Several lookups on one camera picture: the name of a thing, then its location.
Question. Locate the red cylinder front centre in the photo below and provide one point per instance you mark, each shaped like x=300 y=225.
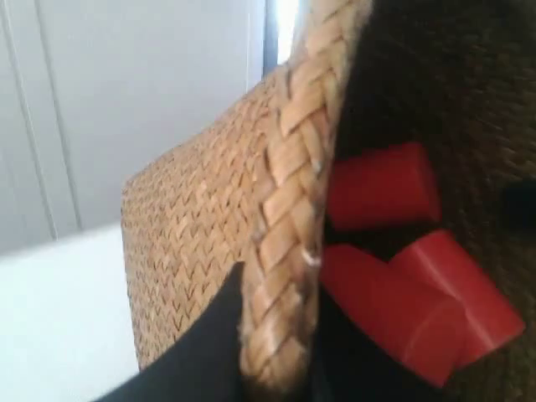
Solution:
x=439 y=261

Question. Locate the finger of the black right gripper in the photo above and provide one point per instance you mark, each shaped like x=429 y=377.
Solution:
x=518 y=201

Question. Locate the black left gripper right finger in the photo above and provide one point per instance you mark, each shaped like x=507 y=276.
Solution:
x=347 y=366

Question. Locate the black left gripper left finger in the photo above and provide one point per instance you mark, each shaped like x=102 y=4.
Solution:
x=203 y=365

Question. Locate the brown woven wicker basket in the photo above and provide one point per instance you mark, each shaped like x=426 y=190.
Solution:
x=458 y=77

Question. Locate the red cylinder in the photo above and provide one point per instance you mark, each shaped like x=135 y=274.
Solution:
x=385 y=187
x=418 y=326
x=439 y=261

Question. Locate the red cylinder upper back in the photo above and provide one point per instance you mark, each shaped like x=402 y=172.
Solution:
x=385 y=187

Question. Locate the red cylinder left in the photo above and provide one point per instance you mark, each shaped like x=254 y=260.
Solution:
x=418 y=326

